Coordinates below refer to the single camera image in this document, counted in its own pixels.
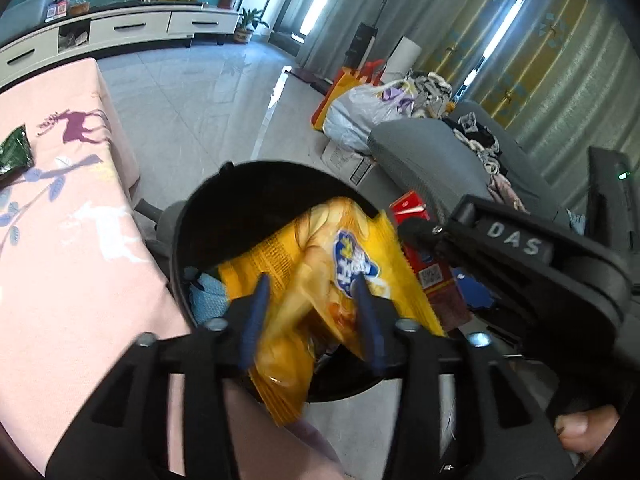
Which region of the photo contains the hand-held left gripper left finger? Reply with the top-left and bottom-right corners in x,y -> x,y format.
45,272 -> 273,480

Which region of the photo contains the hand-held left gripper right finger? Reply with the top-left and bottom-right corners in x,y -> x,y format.
350,274 -> 576,480

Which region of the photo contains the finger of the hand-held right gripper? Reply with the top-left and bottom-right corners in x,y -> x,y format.
452,270 -> 521,346
397,217 -> 482,302

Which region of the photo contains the red cigarette box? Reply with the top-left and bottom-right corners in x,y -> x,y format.
389,190 -> 473,333

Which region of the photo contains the blue waffle cleaning cloth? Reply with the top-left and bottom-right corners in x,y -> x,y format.
190,272 -> 231,326

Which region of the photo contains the yellow snack bag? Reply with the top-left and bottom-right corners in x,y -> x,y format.
217,197 -> 446,428

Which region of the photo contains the black round trash bin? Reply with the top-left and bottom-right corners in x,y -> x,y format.
170,160 -> 453,403

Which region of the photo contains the dark green snack packet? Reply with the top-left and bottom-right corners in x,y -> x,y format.
0,125 -> 35,182

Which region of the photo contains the person's right hand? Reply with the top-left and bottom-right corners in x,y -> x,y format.
554,404 -> 626,476

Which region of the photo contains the grey sofa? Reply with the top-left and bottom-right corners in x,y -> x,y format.
367,100 -> 591,241

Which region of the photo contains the pile of clothes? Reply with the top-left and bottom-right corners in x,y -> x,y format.
452,112 -> 531,213

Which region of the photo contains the white cardboard box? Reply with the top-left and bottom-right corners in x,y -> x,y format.
320,137 -> 378,186

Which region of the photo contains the white bag of clothes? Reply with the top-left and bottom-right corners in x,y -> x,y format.
322,80 -> 416,153

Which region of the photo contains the orange shopping bag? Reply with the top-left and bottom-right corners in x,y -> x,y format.
311,59 -> 387,132

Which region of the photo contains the black upright vacuum cleaner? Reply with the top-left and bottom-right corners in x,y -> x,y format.
347,0 -> 403,68

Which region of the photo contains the grey yellow curtain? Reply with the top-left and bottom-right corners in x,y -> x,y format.
415,0 -> 640,211

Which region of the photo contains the small potted plant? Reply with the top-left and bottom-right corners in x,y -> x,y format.
234,7 -> 271,45

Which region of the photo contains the white TV cabinet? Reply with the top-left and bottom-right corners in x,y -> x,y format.
0,2 -> 241,93

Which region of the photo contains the grey plastic storage bin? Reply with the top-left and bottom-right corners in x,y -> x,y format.
0,0 -> 56,26

